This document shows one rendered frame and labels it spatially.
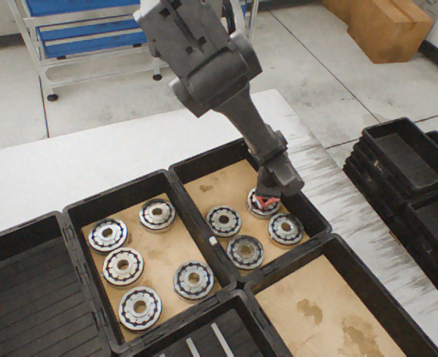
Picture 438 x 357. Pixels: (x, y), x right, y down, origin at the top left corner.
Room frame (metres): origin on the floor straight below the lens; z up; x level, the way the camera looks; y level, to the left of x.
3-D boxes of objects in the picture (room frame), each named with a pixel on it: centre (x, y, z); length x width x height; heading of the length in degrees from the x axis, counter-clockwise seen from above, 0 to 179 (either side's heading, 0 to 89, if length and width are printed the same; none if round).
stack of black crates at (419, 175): (1.13, -0.89, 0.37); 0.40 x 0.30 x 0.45; 28
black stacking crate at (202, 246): (0.33, 0.17, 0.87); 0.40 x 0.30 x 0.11; 36
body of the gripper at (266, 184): (0.56, -0.13, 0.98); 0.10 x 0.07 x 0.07; 176
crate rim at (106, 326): (0.33, 0.17, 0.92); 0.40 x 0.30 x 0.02; 36
